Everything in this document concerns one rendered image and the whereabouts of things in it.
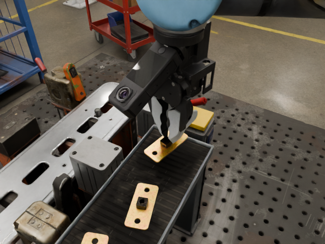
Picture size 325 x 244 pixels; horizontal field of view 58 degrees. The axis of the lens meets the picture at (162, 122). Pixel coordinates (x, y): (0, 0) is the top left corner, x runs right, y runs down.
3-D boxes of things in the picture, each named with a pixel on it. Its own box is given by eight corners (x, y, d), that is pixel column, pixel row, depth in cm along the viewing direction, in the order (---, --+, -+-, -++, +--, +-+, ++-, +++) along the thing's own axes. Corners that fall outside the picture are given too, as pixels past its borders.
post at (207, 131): (180, 208, 100) (187, 108, 71) (200, 218, 98) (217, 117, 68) (170, 226, 95) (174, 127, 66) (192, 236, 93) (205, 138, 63)
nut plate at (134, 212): (138, 183, 52) (138, 179, 51) (159, 187, 51) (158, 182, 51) (123, 226, 46) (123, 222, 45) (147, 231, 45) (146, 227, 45)
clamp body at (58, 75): (75, 135, 127) (55, 61, 103) (103, 146, 122) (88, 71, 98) (58, 151, 121) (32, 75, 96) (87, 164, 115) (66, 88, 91)
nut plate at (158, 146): (174, 127, 57) (174, 123, 57) (189, 137, 55) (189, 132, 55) (142, 152, 53) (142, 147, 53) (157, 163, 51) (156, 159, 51)
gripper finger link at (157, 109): (183, 125, 57) (188, 87, 51) (161, 140, 54) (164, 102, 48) (171, 117, 59) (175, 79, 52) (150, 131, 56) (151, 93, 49)
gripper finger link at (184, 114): (192, 131, 48) (194, 86, 43) (186, 136, 48) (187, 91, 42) (171, 119, 51) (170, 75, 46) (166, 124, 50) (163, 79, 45)
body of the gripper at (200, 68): (213, 93, 49) (223, 23, 41) (178, 116, 45) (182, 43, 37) (179, 75, 53) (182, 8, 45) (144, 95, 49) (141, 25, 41)
